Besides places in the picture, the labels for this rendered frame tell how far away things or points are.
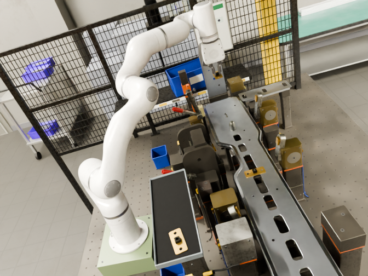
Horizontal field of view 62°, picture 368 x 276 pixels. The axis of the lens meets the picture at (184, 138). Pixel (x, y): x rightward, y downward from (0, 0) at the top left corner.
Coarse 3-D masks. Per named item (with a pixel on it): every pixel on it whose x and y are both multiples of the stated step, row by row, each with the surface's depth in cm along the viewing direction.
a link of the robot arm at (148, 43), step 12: (144, 36) 116; (156, 36) 117; (132, 48) 114; (144, 48) 115; (156, 48) 118; (132, 60) 116; (144, 60) 117; (120, 72) 122; (132, 72) 122; (120, 84) 123
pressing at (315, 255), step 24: (216, 120) 165; (240, 120) 159; (216, 144) 150; (240, 144) 144; (240, 168) 130; (264, 168) 127; (240, 192) 120; (288, 192) 114; (264, 216) 108; (288, 216) 106; (264, 240) 101; (288, 240) 99; (312, 240) 96; (288, 264) 92; (312, 264) 90; (336, 264) 89
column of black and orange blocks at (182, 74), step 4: (180, 72) 178; (184, 72) 178; (180, 76) 179; (184, 76) 180; (184, 80) 181; (184, 84) 182; (184, 88) 184; (184, 92) 185; (188, 100) 189; (188, 104) 190; (188, 108) 193; (192, 108) 192
